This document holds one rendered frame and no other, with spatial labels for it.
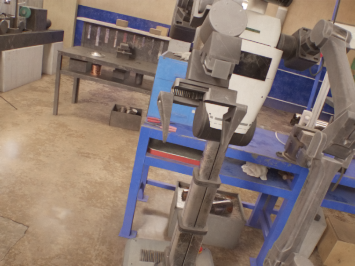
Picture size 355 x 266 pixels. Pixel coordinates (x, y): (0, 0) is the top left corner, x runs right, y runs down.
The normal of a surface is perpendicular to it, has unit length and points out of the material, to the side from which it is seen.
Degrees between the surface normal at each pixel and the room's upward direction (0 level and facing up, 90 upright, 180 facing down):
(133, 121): 90
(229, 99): 60
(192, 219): 90
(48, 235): 0
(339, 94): 82
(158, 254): 0
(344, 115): 85
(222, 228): 90
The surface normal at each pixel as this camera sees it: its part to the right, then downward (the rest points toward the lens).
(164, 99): 0.11, 0.26
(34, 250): 0.23, -0.90
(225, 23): 0.18, -0.10
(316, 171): -0.98, -0.15
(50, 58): -0.07, 0.37
